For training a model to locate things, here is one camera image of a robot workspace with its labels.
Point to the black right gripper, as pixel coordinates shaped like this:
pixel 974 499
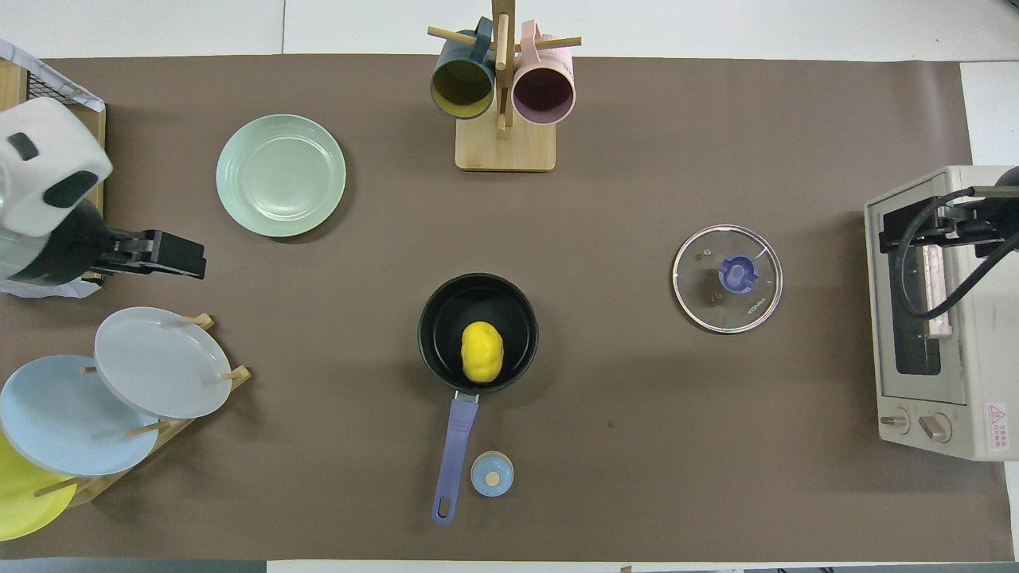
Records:
pixel 999 227

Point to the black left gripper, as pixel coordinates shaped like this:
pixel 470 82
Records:
pixel 72 251

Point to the glass lid blue knob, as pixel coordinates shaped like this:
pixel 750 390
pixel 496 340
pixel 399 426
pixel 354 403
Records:
pixel 708 294

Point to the yellow potato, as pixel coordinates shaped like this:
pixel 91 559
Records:
pixel 482 352

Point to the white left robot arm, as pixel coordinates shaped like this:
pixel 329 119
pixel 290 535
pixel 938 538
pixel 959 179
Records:
pixel 48 159

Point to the grey plate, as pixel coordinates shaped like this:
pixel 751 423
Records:
pixel 159 362

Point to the pale green plate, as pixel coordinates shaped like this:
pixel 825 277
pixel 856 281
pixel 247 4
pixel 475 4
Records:
pixel 279 175

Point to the light blue plate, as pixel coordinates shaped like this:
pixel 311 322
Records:
pixel 64 418

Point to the wooden plate rack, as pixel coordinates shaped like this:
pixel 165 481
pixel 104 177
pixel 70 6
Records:
pixel 103 481

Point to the yellow plate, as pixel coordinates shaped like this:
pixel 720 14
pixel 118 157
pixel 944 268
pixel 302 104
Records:
pixel 20 501

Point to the white crumpled plastic sheet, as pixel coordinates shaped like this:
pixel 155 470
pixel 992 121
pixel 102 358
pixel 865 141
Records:
pixel 48 290
pixel 56 79

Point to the beige toaster oven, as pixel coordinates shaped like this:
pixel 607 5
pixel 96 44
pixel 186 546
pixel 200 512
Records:
pixel 979 358

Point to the wooden shelf unit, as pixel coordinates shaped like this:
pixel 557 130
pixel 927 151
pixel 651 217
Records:
pixel 97 119

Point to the dark teal mug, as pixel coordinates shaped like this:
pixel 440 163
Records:
pixel 462 83

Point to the wooden mug tree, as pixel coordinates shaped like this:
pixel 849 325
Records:
pixel 505 151

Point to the small blue round cap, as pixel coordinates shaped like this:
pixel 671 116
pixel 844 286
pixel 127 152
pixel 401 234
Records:
pixel 492 474

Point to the brown table mat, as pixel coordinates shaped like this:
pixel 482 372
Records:
pixel 637 477

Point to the pink ribbed mug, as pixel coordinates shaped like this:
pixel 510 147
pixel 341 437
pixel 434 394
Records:
pixel 544 94

